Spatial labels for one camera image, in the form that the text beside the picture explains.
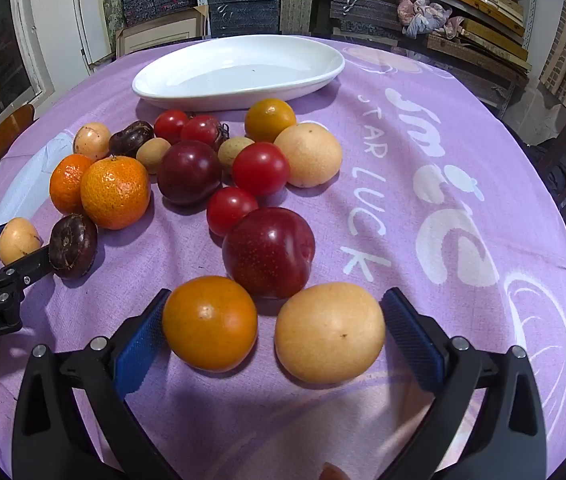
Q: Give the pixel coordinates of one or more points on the dark red plum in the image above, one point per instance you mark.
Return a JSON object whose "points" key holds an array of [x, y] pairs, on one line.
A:
{"points": [[269, 253], [189, 172]]}

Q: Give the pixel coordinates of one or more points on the stack of dark grey boxes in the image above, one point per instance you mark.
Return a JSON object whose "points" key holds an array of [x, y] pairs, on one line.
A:
{"points": [[363, 12]]}

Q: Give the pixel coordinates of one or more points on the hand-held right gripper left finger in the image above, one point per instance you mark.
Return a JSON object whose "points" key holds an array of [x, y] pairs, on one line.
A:
{"points": [[143, 345]]}

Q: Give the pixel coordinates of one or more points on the stack of dark blue boxes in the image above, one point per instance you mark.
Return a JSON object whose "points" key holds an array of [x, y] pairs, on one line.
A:
{"points": [[243, 7]]}

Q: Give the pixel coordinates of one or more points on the light wooden chair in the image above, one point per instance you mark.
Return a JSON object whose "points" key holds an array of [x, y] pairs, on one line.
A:
{"points": [[8, 130]]}

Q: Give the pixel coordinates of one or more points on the large orange mandarin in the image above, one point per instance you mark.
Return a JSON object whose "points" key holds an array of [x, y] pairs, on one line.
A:
{"points": [[115, 192]]}

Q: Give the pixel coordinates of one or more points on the white metal shelf rack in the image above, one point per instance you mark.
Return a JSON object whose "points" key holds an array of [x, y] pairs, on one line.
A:
{"points": [[202, 5]]}

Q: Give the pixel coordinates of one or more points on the dark purple water chestnut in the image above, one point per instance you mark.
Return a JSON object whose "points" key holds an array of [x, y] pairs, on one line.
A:
{"points": [[130, 138], [73, 246]]}

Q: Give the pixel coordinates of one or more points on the pink crumpled cloth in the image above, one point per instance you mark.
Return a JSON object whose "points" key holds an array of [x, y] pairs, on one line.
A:
{"points": [[425, 15]]}

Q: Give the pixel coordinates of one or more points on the pale yellow striped fruit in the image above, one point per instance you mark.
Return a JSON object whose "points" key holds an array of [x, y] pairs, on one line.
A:
{"points": [[19, 240], [91, 141]]}

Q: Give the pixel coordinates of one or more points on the beige framed board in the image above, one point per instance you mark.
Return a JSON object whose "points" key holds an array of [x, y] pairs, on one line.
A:
{"points": [[163, 30]]}

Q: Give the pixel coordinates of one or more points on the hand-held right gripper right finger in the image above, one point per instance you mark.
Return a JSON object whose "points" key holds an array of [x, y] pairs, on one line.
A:
{"points": [[413, 345]]}

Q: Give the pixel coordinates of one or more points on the red tomato with stem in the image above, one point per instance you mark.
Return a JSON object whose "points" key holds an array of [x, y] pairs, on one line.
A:
{"points": [[202, 130]]}

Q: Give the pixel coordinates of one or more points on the tan longan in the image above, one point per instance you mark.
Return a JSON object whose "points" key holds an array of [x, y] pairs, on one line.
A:
{"points": [[153, 155], [233, 152]]}

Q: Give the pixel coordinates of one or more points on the purple printed tablecloth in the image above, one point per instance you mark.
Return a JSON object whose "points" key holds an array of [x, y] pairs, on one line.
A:
{"points": [[313, 435]]}

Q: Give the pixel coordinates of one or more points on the person's right hand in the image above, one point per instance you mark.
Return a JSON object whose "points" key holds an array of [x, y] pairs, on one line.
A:
{"points": [[334, 473]]}

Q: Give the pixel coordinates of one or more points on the white door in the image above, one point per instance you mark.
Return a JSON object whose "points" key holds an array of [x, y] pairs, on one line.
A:
{"points": [[58, 10]]}

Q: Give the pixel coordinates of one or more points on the yellow orange tomato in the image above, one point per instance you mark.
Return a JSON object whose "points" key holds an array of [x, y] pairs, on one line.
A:
{"points": [[270, 120], [210, 323]]}

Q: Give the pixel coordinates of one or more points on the grey woven upright box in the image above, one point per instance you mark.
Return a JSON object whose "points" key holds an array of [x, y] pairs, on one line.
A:
{"points": [[298, 7]]}

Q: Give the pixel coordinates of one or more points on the small orange mandarin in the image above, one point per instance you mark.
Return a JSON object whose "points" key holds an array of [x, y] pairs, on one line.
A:
{"points": [[68, 183]]}

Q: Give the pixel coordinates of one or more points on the dark jacket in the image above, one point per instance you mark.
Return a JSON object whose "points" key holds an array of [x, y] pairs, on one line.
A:
{"points": [[555, 170]]}

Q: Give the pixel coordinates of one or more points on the green marbled board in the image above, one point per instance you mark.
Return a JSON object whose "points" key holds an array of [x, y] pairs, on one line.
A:
{"points": [[110, 5]]}

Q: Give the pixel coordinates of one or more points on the white oval plate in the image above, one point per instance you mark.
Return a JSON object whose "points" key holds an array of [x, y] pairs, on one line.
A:
{"points": [[243, 67]]}

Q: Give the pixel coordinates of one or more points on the pale yellow pear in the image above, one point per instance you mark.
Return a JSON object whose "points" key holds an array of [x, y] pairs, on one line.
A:
{"points": [[308, 155], [330, 332]]}

